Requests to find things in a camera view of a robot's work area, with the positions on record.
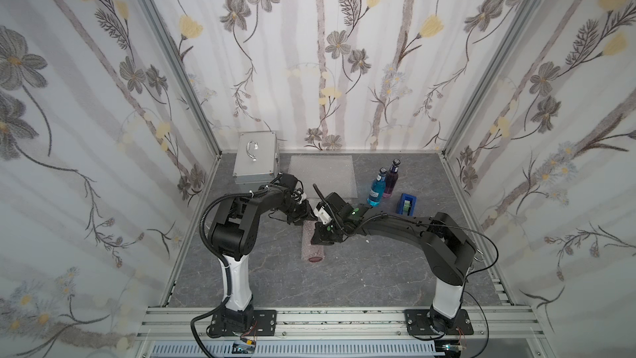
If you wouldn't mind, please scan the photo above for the blue tape dispenser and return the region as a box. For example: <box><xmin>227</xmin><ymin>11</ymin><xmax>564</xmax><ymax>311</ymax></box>
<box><xmin>396</xmin><ymin>193</ymin><xmax>417</xmax><ymax>216</ymax></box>

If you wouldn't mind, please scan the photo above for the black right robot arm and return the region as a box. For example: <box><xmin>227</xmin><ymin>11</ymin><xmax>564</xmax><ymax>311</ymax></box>
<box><xmin>311</xmin><ymin>203</ymin><xmax>477</xmax><ymax>322</ymax></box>

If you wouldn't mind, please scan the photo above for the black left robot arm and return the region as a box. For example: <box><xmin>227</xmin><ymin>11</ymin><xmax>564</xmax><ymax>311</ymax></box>
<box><xmin>198</xmin><ymin>173</ymin><xmax>314</xmax><ymax>313</ymax></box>

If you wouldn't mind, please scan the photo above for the bubble wrap sheet stack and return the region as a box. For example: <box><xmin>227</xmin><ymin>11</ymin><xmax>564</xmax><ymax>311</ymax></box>
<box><xmin>288</xmin><ymin>154</ymin><xmax>358</xmax><ymax>201</ymax></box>

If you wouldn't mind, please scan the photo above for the blue glass bottle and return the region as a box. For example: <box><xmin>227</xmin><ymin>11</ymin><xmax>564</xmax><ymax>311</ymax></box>
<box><xmin>367</xmin><ymin>167</ymin><xmax>388</xmax><ymax>207</ymax></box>

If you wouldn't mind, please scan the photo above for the silver metal first-aid case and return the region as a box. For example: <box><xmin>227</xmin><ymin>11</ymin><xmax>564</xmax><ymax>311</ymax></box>
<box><xmin>233</xmin><ymin>131</ymin><xmax>279</xmax><ymax>192</ymax></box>

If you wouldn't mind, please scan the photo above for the purple glass bottle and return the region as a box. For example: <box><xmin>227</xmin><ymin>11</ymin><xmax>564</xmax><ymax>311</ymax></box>
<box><xmin>383</xmin><ymin>158</ymin><xmax>401</xmax><ymax>198</ymax></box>

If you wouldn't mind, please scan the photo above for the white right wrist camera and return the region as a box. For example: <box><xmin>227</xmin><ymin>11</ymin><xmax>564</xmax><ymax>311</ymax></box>
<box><xmin>314</xmin><ymin>206</ymin><xmax>333</xmax><ymax>225</ymax></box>

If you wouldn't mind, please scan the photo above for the black corrugated cable hose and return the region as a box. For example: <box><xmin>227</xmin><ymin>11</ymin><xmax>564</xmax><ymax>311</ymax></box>
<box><xmin>198</xmin><ymin>191</ymin><xmax>259</xmax><ymax>260</ymax></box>

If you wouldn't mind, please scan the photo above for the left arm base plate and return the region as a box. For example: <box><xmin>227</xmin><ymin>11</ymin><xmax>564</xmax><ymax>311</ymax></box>
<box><xmin>206</xmin><ymin>309</ymin><xmax>278</xmax><ymax>338</ymax></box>

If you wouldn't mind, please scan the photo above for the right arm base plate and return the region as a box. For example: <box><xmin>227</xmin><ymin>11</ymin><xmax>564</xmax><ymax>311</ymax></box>
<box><xmin>403</xmin><ymin>309</ymin><xmax>475</xmax><ymax>337</ymax></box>

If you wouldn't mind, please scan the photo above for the white slotted cable duct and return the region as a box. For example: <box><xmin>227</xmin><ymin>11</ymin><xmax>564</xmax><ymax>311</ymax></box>
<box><xmin>148</xmin><ymin>340</ymin><xmax>446</xmax><ymax>358</ymax></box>

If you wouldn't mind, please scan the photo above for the aluminium frame rail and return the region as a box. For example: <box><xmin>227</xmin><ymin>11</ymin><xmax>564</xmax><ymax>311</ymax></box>
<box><xmin>136</xmin><ymin>306</ymin><xmax>546</xmax><ymax>341</ymax></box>

